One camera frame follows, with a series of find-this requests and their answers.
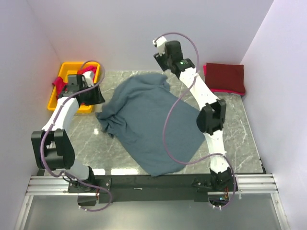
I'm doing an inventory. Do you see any blue-grey t shirt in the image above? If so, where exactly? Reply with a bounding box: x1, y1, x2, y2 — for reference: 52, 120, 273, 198
96, 72, 205, 176

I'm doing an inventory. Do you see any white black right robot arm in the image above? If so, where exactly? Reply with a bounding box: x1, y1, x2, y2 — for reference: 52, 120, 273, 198
153, 36, 233, 191

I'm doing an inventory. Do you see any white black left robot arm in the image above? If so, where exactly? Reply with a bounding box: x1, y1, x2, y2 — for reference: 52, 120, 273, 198
31, 71, 105, 193

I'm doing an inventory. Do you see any crumpled red t shirt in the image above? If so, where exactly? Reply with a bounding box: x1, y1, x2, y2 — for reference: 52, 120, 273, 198
58, 64, 93, 113

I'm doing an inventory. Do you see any yellow plastic bin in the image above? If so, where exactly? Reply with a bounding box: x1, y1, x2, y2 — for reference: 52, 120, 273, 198
47, 62, 101, 112

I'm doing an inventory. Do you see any folded maroon t shirt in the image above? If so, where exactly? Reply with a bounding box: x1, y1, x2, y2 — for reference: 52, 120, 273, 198
205, 62, 246, 94

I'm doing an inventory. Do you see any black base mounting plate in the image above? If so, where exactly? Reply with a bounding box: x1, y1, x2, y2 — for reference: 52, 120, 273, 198
67, 174, 239, 204

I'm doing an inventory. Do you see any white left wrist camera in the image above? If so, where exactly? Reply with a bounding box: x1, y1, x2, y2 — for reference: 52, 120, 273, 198
83, 70, 95, 87

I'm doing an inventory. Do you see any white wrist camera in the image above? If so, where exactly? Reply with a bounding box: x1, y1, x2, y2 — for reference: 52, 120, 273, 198
153, 36, 167, 55
83, 70, 95, 87

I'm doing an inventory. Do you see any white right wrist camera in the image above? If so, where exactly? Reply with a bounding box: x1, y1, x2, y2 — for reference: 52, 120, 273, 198
153, 36, 167, 55

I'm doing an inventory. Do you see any aluminium extrusion rail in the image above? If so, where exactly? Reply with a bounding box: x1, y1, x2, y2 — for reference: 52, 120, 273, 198
15, 174, 289, 230

